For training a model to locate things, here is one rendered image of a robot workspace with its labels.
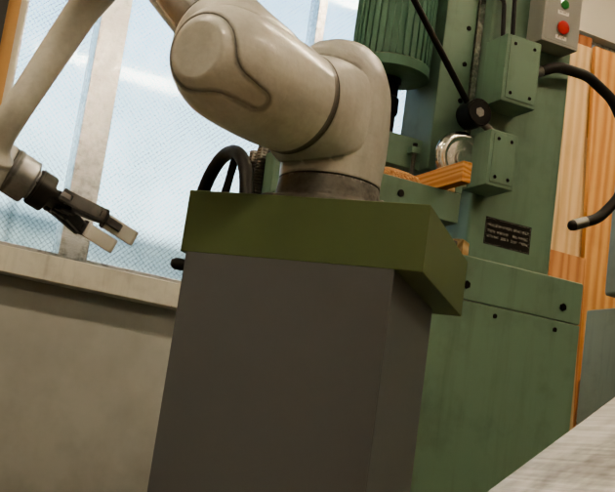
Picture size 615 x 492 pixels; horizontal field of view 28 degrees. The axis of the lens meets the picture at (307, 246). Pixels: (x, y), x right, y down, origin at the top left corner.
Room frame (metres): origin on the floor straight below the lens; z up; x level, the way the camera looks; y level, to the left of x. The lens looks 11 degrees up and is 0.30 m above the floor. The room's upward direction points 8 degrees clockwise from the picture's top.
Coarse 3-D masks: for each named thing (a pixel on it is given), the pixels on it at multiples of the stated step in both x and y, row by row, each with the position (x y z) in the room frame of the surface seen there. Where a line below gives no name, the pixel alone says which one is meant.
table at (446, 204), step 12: (384, 180) 2.24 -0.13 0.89; (396, 180) 2.25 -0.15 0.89; (384, 192) 2.24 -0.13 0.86; (396, 192) 2.25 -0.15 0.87; (408, 192) 2.26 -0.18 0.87; (420, 192) 2.27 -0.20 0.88; (432, 192) 2.29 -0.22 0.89; (444, 192) 2.30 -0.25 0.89; (432, 204) 2.29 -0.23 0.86; (444, 204) 2.30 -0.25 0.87; (456, 204) 2.31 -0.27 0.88; (444, 216) 2.30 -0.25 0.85; (456, 216) 2.31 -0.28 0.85
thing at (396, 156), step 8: (392, 136) 2.52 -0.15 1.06; (400, 136) 2.53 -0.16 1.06; (392, 144) 2.52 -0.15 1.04; (400, 144) 2.53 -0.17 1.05; (408, 144) 2.54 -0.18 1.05; (392, 152) 2.53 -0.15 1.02; (400, 152) 2.53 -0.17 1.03; (392, 160) 2.53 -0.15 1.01; (400, 160) 2.53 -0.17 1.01; (408, 160) 2.54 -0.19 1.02; (416, 160) 2.55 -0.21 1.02; (400, 168) 2.55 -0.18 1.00; (408, 168) 2.55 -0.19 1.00; (416, 168) 2.55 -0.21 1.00
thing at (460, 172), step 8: (440, 168) 2.29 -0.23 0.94; (448, 168) 2.26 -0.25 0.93; (456, 168) 2.24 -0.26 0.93; (464, 168) 2.22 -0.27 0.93; (416, 176) 2.37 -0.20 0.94; (424, 176) 2.34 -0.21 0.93; (432, 176) 2.31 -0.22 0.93; (440, 176) 2.28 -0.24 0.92; (448, 176) 2.26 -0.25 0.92; (456, 176) 2.23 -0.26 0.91; (464, 176) 2.22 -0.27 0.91; (432, 184) 2.31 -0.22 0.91; (440, 184) 2.28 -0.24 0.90; (448, 184) 2.26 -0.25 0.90; (456, 184) 2.25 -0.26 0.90
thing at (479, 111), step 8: (416, 0) 2.40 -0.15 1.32; (416, 8) 2.41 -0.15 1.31; (424, 16) 2.41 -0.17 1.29; (424, 24) 2.42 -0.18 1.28; (432, 32) 2.42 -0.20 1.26; (432, 40) 2.43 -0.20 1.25; (440, 48) 2.43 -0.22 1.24; (440, 56) 2.44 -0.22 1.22; (448, 64) 2.44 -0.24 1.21; (448, 72) 2.45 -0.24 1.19; (456, 80) 2.45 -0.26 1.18; (456, 88) 2.46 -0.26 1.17; (464, 96) 2.46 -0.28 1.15; (464, 104) 2.47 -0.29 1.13; (472, 104) 2.45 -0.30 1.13; (480, 104) 2.46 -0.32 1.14; (488, 104) 2.47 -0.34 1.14; (456, 112) 2.49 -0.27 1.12; (464, 112) 2.46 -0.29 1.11; (472, 112) 2.45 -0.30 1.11; (480, 112) 2.46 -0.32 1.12; (488, 112) 2.47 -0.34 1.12; (464, 120) 2.47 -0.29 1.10; (472, 120) 2.45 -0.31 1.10; (480, 120) 2.46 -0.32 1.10; (488, 120) 2.47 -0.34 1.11; (464, 128) 2.50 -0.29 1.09; (472, 128) 2.49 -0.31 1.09; (488, 128) 2.49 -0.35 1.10
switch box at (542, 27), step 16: (544, 0) 2.51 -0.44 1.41; (560, 0) 2.53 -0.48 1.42; (576, 0) 2.54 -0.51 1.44; (544, 16) 2.51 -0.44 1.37; (560, 16) 2.53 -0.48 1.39; (576, 16) 2.54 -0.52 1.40; (528, 32) 2.56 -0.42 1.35; (544, 32) 2.51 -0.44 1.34; (576, 32) 2.55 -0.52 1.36; (544, 48) 2.56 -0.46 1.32; (560, 48) 2.55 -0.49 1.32; (576, 48) 2.55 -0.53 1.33
